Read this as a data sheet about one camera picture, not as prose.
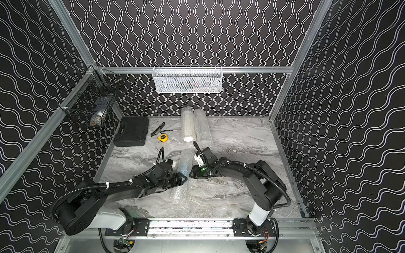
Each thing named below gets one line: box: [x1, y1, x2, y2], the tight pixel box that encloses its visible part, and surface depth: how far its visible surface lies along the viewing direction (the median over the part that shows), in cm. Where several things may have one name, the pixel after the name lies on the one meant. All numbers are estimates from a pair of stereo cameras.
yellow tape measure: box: [157, 133, 169, 143], surface depth 108 cm
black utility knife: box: [150, 121, 166, 138], surface depth 114 cm
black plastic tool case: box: [113, 116, 150, 148], surface depth 108 cm
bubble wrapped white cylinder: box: [180, 106, 196, 143], surface depth 109 cm
